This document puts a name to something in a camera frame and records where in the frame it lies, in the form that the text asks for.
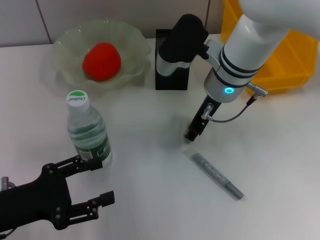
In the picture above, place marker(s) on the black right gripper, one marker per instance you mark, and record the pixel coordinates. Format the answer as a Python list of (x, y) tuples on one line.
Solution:
[(203, 115)]

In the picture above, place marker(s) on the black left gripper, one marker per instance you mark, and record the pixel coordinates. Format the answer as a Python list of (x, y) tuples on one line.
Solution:
[(37, 200)]

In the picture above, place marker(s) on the grey glitter marker pen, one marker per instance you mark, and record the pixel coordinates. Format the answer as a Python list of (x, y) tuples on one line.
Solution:
[(215, 172)]

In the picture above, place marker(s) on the clear water bottle green label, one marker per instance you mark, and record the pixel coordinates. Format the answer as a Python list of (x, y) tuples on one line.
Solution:
[(87, 135)]

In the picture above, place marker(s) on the red tomato toy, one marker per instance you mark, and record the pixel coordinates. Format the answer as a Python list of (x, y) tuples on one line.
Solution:
[(102, 62)]

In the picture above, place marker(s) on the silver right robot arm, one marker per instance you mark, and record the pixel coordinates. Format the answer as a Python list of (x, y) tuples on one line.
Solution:
[(250, 45)]

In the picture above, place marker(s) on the black mesh pen holder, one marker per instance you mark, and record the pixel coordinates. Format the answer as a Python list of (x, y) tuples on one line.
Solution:
[(175, 81)]

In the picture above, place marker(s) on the translucent green fruit plate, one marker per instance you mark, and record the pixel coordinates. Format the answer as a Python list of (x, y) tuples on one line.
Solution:
[(132, 45)]

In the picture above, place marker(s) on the yellow plastic bin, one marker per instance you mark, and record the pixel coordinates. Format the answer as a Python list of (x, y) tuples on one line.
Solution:
[(287, 65)]

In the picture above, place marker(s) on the grey right wrist camera housing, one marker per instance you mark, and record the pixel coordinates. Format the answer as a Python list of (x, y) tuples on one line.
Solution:
[(182, 42)]

